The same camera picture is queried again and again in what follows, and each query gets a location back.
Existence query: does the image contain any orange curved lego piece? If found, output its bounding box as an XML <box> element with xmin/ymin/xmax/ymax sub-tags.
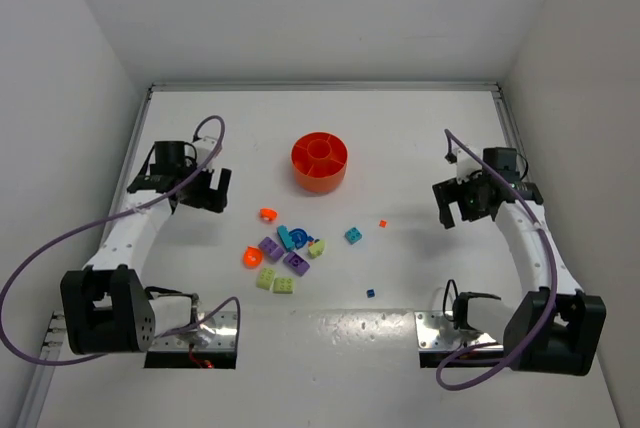
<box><xmin>259</xmin><ymin>207</ymin><xmax>278</xmax><ymax>223</ymax></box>

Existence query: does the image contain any orange scoop lego piece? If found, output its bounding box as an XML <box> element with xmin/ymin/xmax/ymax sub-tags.
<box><xmin>242</xmin><ymin>246</ymin><xmax>263</xmax><ymax>269</ymax></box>

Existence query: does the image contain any teal long lego brick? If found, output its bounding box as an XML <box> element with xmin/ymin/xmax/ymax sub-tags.
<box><xmin>277</xmin><ymin>225</ymin><xmax>295</xmax><ymax>252</ymax></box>

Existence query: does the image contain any teal square lego brick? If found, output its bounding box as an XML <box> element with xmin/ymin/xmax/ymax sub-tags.
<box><xmin>344</xmin><ymin>227</ymin><xmax>362</xmax><ymax>245</ymax></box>

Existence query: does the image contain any light green rounded lego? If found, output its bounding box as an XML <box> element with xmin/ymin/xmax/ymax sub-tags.
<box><xmin>272</xmin><ymin>277</ymin><xmax>295</xmax><ymax>294</ymax></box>

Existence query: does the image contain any green sloped lego brick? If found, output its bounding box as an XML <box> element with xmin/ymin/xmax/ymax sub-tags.
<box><xmin>308</xmin><ymin>239</ymin><xmax>326</xmax><ymax>259</ymax></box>

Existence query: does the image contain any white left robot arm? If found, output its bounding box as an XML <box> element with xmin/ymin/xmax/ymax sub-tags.
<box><xmin>60</xmin><ymin>137</ymin><xmax>231</xmax><ymax>355</ymax></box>

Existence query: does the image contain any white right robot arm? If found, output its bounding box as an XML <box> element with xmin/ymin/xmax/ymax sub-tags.
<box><xmin>433</xmin><ymin>147</ymin><xmax>606</xmax><ymax>376</ymax></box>

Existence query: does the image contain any purple rounded lego brick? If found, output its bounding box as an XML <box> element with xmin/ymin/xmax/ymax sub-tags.
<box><xmin>258</xmin><ymin>236</ymin><xmax>285</xmax><ymax>262</ymax></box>

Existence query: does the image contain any light green square lego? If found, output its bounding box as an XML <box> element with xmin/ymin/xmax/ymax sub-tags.
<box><xmin>256</xmin><ymin>267</ymin><xmax>276</xmax><ymax>291</ymax></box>

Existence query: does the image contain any blue arch lego piece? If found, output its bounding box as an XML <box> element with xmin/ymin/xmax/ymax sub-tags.
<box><xmin>289</xmin><ymin>228</ymin><xmax>314</xmax><ymax>249</ymax></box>

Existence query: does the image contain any purple square lego brick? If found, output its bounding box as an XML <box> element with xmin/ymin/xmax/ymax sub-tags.
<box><xmin>283</xmin><ymin>252</ymin><xmax>310</xmax><ymax>276</ymax></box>

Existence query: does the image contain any orange round divided container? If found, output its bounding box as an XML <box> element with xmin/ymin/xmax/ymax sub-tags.
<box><xmin>291</xmin><ymin>132</ymin><xmax>348</xmax><ymax>195</ymax></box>

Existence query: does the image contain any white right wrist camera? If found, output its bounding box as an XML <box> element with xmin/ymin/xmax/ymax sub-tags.
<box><xmin>445</xmin><ymin>146</ymin><xmax>483</xmax><ymax>184</ymax></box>

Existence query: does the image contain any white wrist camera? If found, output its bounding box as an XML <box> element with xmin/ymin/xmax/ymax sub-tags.
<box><xmin>193</xmin><ymin>136</ymin><xmax>222</xmax><ymax>171</ymax></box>
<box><xmin>445</xmin><ymin>146</ymin><xmax>483</xmax><ymax>184</ymax></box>

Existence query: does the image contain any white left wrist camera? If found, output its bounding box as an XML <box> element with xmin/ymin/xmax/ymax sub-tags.
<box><xmin>193</xmin><ymin>136</ymin><xmax>222</xmax><ymax>171</ymax></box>

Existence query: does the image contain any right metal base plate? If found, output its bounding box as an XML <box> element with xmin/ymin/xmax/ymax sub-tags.
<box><xmin>414</xmin><ymin>311</ymin><xmax>502</xmax><ymax>354</ymax></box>

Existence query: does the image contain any metal base plate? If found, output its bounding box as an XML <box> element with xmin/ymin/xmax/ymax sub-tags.
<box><xmin>414</xmin><ymin>311</ymin><xmax>502</xmax><ymax>354</ymax></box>
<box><xmin>150</xmin><ymin>311</ymin><xmax>238</xmax><ymax>354</ymax></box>

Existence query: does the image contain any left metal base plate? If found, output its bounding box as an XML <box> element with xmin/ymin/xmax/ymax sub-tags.
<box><xmin>150</xmin><ymin>311</ymin><xmax>238</xmax><ymax>354</ymax></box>

